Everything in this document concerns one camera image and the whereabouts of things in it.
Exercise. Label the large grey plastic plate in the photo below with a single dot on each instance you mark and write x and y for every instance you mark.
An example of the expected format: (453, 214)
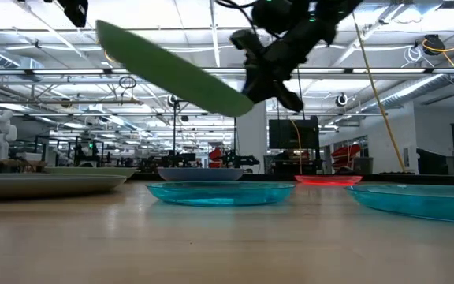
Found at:
(34, 185)

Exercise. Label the pink transparent plastic plate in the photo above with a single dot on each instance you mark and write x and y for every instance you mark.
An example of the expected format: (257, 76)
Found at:
(327, 180)

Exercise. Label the blue-grey plastic plate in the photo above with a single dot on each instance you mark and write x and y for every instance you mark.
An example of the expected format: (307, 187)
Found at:
(199, 174)

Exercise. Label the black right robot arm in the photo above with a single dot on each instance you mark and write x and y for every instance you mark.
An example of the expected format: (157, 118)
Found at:
(329, 12)

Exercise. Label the black metal stand frame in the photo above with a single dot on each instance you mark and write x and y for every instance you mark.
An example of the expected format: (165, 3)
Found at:
(174, 130)

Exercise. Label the white robot figure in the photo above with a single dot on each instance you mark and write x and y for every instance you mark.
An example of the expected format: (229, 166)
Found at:
(0, 132)

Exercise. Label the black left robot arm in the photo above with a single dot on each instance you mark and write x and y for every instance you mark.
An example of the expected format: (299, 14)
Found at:
(75, 12)

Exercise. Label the black metal table frame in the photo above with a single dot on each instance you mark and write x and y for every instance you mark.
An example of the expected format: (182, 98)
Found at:
(408, 178)

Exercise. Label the bright green plastic plate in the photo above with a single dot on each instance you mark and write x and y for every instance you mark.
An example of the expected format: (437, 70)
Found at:
(164, 67)

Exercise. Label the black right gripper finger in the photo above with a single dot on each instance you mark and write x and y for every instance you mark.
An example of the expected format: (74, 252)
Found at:
(256, 90)
(290, 98)

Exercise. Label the black cylindrical unit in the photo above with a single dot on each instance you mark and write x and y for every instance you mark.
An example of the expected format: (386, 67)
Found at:
(432, 161)

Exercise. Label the black background robot arm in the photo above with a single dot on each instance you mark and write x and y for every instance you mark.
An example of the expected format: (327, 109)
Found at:
(246, 159)

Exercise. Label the black monitor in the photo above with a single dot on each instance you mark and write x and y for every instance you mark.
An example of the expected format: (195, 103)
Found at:
(286, 134)

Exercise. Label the teal transparent plastic plate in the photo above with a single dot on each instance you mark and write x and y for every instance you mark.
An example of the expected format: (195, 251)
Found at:
(428, 203)
(219, 195)

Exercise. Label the grey bin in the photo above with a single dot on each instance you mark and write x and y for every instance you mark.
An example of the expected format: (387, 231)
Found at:
(363, 165)

